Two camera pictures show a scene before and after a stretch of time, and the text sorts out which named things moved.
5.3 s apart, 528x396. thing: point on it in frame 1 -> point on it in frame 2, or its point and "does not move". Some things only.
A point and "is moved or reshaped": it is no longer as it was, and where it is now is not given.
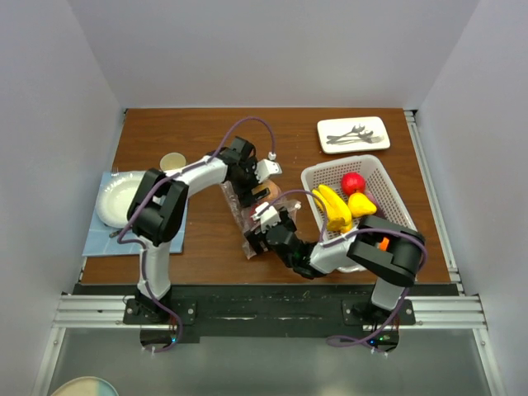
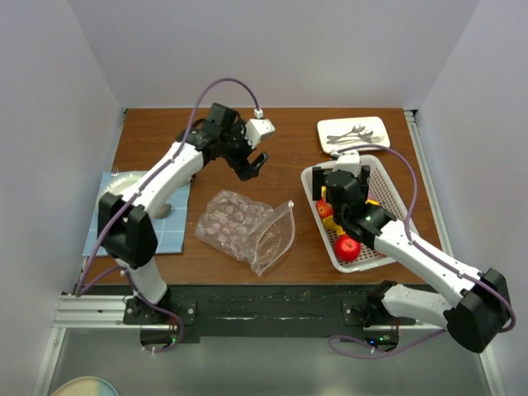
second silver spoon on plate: [365, 135] does not move
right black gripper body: [255, 238] -> [337, 214]
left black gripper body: [245, 182] -> [236, 146]
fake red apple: [253, 209] -> [323, 209]
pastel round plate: [86, 386] does not move
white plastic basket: [378, 186] does not move
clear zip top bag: [245, 218] is moved or reshaped
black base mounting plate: [225, 313] does not move
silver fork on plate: [370, 139] does not move
